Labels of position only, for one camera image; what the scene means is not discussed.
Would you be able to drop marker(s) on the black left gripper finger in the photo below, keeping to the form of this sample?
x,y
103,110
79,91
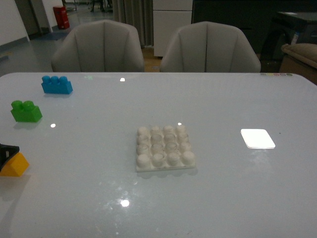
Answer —
x,y
6,153

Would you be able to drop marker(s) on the yellow block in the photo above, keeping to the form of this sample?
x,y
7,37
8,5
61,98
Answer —
x,y
15,167

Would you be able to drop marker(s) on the green two-stud block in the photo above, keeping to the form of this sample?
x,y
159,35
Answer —
x,y
25,111

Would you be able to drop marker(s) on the blue three-stud block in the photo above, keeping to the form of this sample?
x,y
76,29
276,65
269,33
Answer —
x,y
56,85

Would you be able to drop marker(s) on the left grey upholstered chair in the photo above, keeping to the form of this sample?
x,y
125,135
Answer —
x,y
100,46

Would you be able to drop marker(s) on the grey upholstered chair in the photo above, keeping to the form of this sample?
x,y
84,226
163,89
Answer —
x,y
209,47
100,46

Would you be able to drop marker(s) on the red fire extinguisher box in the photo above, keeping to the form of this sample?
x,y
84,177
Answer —
x,y
61,17

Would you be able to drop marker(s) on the grey curtain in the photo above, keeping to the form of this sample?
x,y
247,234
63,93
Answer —
x,y
138,13

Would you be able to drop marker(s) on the white drawer cabinet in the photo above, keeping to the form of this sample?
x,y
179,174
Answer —
x,y
168,15

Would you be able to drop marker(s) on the right grey upholstered chair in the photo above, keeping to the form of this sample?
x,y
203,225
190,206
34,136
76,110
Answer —
x,y
209,47

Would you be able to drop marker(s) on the coloured dot sticker strip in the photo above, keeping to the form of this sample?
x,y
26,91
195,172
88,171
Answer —
x,y
276,74

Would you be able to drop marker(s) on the beige sofa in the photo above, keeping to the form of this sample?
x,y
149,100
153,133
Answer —
x,y
300,59

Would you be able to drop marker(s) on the white studded base plate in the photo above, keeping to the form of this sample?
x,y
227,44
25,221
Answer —
x,y
161,149

